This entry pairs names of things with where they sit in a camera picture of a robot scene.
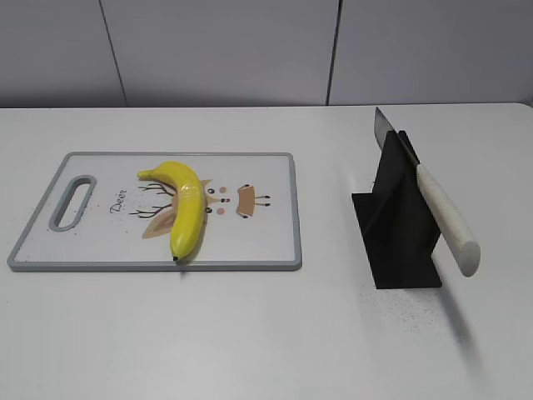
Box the white cutting board grey rim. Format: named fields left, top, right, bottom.
left=7, top=152, right=301, bottom=272

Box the black knife stand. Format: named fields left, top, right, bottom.
left=351, top=131, right=442, bottom=289

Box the knife with white handle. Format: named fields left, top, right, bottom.
left=373, top=107, right=481, bottom=278

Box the yellow plastic banana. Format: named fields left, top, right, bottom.
left=137, top=161, right=206, bottom=261

